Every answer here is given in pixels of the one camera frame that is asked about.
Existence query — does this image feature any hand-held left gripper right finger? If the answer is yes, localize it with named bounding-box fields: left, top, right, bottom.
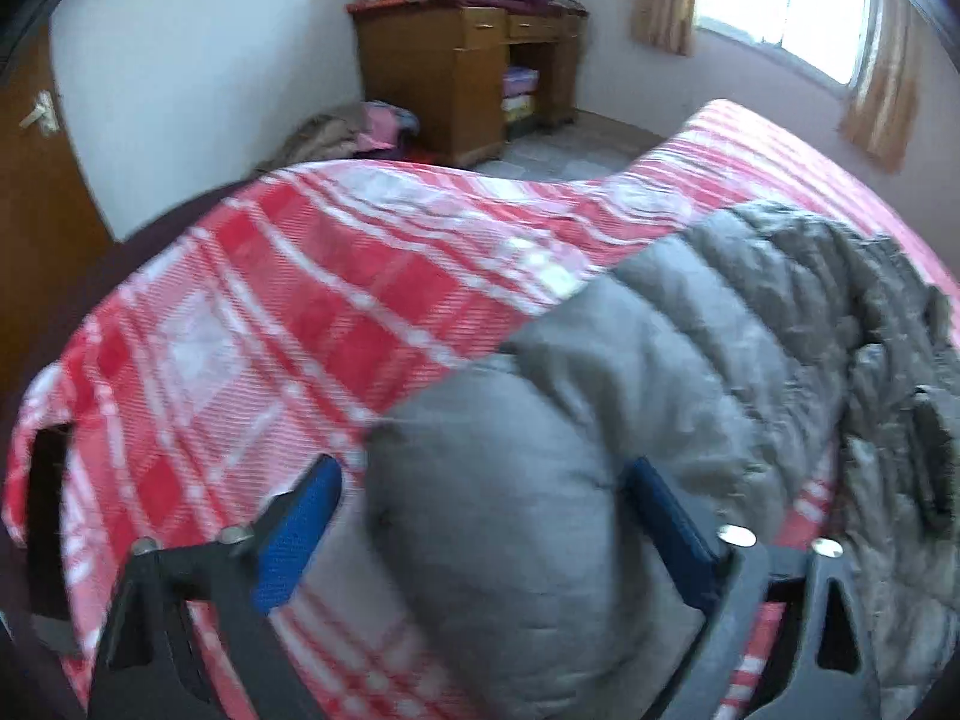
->
left=622, top=456, right=882, bottom=720

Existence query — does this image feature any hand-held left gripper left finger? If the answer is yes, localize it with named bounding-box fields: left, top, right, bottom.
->
left=88, top=454, right=346, bottom=720

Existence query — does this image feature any grey puffer jacket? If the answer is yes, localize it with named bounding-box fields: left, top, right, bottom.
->
left=364, top=199, right=960, bottom=720

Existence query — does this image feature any pile of clothes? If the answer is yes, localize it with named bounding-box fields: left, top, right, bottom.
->
left=255, top=101, right=421, bottom=173

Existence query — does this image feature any bed with red plaid sheet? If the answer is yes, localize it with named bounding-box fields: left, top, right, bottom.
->
left=0, top=99, right=960, bottom=720

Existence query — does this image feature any brown wooden door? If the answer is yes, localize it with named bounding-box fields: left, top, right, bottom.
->
left=0, top=22, right=121, bottom=421

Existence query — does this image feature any wooden desk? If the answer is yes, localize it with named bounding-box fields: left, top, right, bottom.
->
left=346, top=0, right=590, bottom=168

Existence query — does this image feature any window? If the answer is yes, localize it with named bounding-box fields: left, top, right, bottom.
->
left=694, top=0, right=882, bottom=87

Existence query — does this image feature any metal door handle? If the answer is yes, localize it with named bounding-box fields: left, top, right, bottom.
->
left=19, top=90, right=61, bottom=137

